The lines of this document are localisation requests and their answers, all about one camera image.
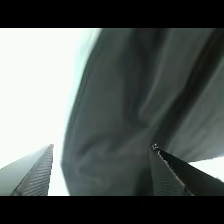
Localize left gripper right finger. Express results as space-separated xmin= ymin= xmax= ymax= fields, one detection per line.
xmin=148 ymin=143 xmax=224 ymax=197

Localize dark grey garment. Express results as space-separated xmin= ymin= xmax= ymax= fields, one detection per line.
xmin=60 ymin=27 xmax=224 ymax=197

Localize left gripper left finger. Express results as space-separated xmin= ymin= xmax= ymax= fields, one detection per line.
xmin=0 ymin=143 xmax=55 ymax=197

